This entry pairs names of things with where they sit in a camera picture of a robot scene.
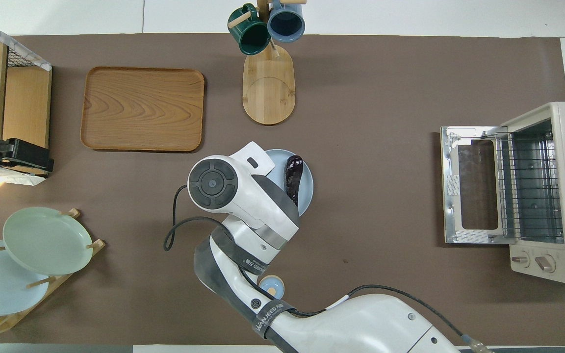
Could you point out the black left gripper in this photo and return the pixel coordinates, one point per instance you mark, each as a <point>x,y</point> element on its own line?
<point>28,156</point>

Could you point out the dark purple eggplant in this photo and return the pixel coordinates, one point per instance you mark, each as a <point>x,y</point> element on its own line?
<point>293,176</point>

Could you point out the light blue ribbed plate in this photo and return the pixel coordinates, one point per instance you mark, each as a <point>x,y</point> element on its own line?
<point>307,186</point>

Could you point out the glass oven door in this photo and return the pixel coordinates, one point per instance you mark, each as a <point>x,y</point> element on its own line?
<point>476,186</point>

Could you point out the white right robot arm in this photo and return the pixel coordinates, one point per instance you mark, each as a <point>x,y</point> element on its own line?
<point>214,184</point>

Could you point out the round oven knob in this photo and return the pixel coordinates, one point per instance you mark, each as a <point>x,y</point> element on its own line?
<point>521,259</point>
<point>545,263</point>

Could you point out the pale green plate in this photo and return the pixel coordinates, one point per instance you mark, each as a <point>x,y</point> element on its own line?
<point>47,240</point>

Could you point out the wooden plate rack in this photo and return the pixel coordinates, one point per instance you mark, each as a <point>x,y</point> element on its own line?
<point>97,245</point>

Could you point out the rectangular wooden tray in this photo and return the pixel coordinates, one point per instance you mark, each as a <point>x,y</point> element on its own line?
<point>155,113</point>

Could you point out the wooden mug tree stand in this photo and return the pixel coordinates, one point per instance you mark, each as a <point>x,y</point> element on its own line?
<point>268,93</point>

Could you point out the dark green mug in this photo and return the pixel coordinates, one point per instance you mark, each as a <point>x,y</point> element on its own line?
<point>250,37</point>

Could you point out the grey blue mug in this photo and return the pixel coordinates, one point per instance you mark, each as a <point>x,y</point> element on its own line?
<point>286,22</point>

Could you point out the large brown table mat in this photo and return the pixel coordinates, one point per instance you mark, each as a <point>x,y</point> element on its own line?
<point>385,98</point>

